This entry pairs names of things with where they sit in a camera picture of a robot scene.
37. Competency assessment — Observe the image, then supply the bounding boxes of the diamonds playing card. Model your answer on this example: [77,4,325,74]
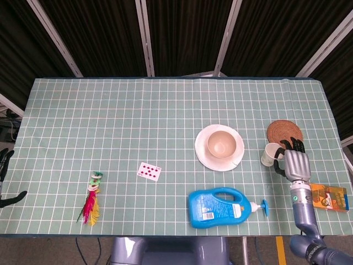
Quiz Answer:
[136,161,162,183]

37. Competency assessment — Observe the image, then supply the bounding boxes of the beige bowl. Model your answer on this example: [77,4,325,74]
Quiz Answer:
[207,130,238,159]

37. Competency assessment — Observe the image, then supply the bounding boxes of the colourful feather shuttlecock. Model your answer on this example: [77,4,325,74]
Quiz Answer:
[76,171,104,227]

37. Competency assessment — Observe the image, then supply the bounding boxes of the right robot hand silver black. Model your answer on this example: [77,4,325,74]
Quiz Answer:
[272,136,312,183]

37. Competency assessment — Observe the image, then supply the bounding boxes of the orange yellow booklet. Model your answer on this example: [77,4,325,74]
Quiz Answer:
[309,182,349,213]

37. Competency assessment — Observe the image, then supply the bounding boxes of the grey robot torso base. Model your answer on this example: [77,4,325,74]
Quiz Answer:
[109,236,230,265]

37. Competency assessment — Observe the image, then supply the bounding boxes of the blue pump detergent bottle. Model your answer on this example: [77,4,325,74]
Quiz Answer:
[188,187,271,229]

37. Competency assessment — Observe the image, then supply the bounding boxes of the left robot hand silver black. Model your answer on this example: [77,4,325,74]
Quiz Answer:
[0,148,28,209]

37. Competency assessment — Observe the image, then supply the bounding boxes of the white paper cup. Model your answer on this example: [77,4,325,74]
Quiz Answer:
[260,142,285,167]

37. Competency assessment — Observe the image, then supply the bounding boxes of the green checked tablecloth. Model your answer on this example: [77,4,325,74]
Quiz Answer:
[0,77,353,237]

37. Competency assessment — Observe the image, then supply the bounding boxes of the brown woven round coaster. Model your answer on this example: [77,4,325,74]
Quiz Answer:
[266,119,304,151]

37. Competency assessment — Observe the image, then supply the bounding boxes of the white round plate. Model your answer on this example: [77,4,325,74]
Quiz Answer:
[194,124,245,172]

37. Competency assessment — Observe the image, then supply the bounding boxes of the metal table leg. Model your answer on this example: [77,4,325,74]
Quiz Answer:
[242,236,249,265]

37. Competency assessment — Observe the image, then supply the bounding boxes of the white partition frame bar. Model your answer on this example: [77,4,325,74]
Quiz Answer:
[0,93,25,118]
[213,0,244,77]
[134,0,156,77]
[26,0,84,78]
[295,10,353,78]
[340,136,353,173]

